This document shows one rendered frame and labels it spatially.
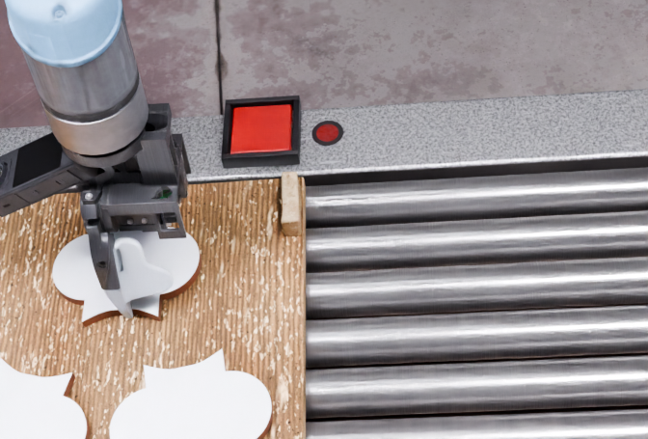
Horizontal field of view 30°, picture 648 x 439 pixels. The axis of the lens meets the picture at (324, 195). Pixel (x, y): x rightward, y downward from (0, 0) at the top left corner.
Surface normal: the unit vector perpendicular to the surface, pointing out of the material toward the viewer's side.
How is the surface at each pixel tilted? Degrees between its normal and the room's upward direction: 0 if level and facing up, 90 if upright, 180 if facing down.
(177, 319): 0
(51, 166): 28
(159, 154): 90
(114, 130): 91
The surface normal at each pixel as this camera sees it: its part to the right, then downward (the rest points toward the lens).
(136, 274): -0.01, 0.54
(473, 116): -0.10, -0.59
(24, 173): -0.55, -0.47
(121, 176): 0.01, 0.81
